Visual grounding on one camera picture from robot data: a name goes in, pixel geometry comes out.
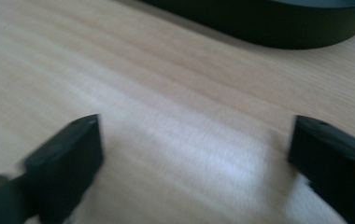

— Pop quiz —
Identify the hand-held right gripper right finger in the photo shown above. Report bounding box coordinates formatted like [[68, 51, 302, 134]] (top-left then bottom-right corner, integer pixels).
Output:
[[287, 115, 355, 224]]

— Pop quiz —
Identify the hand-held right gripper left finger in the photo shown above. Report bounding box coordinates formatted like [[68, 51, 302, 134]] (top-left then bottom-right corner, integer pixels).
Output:
[[22, 113, 105, 224]]

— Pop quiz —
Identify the dark round tray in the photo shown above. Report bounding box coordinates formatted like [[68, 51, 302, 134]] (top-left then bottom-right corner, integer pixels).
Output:
[[137, 0, 355, 50]]

